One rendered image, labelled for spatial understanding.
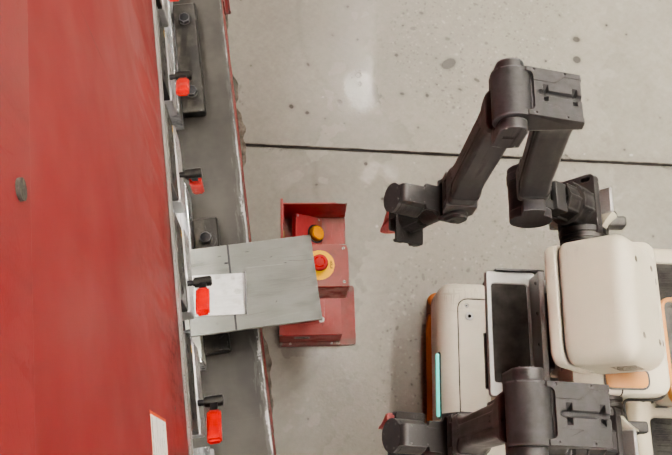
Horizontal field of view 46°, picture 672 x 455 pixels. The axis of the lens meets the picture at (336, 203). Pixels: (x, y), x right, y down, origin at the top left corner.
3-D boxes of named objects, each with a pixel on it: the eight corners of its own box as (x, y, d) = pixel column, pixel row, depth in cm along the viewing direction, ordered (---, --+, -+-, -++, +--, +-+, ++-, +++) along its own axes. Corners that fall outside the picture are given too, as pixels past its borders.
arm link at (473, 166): (538, 127, 107) (533, 58, 110) (496, 125, 106) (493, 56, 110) (470, 228, 147) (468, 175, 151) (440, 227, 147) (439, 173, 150)
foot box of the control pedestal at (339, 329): (355, 345, 257) (358, 338, 246) (279, 346, 256) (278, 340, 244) (353, 285, 264) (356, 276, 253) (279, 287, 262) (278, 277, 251)
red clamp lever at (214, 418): (223, 436, 119) (222, 391, 127) (196, 440, 119) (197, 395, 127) (225, 444, 120) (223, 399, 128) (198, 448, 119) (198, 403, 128)
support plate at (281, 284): (322, 319, 159) (322, 318, 158) (191, 337, 157) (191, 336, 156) (310, 235, 165) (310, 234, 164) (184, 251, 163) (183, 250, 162)
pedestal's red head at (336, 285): (346, 298, 195) (351, 280, 178) (281, 299, 194) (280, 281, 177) (343, 222, 202) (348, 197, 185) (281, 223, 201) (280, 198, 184)
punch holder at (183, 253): (195, 321, 139) (183, 299, 124) (147, 327, 138) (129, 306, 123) (188, 241, 144) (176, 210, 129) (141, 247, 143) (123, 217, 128)
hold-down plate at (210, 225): (231, 352, 167) (230, 350, 165) (205, 356, 167) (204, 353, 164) (217, 220, 178) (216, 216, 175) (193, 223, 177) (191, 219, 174)
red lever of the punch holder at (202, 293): (211, 307, 126) (210, 273, 134) (185, 311, 125) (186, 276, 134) (212, 316, 127) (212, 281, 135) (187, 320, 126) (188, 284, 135)
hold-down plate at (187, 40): (206, 116, 186) (205, 110, 184) (183, 118, 186) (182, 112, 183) (195, 9, 197) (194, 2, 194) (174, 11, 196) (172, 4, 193)
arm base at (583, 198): (603, 234, 146) (597, 174, 150) (577, 224, 141) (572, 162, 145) (563, 244, 152) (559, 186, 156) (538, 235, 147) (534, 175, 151)
